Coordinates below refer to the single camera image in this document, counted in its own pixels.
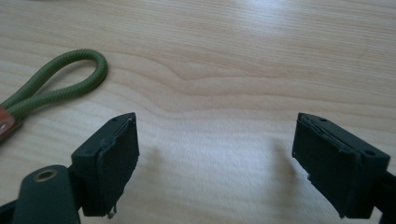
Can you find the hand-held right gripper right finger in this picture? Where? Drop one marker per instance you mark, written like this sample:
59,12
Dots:
336,165

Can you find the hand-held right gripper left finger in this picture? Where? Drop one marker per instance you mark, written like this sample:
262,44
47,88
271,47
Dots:
106,168

